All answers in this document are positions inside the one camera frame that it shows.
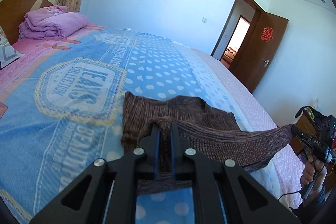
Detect brown knitted sweater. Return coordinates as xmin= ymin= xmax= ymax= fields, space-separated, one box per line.
xmin=121 ymin=92 xmax=293 ymax=195

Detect dark sleeve right forearm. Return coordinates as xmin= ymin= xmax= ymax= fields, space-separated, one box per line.
xmin=291 ymin=185 xmax=326 ymax=223

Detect person's right hand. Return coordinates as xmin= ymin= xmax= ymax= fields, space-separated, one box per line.
xmin=300 ymin=155 xmax=327 ymax=194

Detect brown wooden side furniture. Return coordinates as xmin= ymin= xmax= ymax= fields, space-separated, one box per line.
xmin=290 ymin=106 xmax=335 ymax=183

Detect blue pink patterned bedspread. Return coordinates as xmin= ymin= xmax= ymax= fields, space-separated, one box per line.
xmin=0 ymin=22 xmax=306 ymax=224

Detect brown wooden door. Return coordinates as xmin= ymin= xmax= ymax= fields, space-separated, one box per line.
xmin=229 ymin=12 xmax=289 ymax=93

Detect red double happiness sticker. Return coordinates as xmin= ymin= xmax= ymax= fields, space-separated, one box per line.
xmin=260 ymin=27 xmax=273 ymax=42

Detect folded purple quilt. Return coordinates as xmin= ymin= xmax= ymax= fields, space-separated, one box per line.
xmin=18 ymin=5 xmax=89 ymax=39

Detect patterned white grey pillow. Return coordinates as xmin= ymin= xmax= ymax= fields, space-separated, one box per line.
xmin=0 ymin=27 xmax=24 ymax=69

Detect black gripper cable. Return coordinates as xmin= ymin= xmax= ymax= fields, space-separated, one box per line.
xmin=277 ymin=170 xmax=332 ymax=202

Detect silver door handle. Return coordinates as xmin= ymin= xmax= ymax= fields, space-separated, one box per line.
xmin=262 ymin=59 xmax=269 ymax=68

